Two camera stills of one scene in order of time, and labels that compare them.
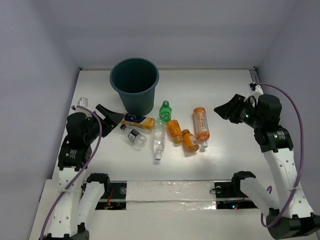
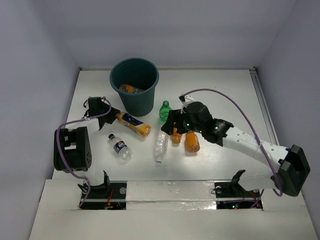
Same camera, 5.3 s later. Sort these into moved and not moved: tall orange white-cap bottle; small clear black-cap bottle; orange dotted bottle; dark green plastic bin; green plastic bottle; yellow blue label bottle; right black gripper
Moved: tall orange white-cap bottle; yellow blue label bottle; right black gripper; small clear black-cap bottle
Not moved: green plastic bottle; dark green plastic bin; orange dotted bottle
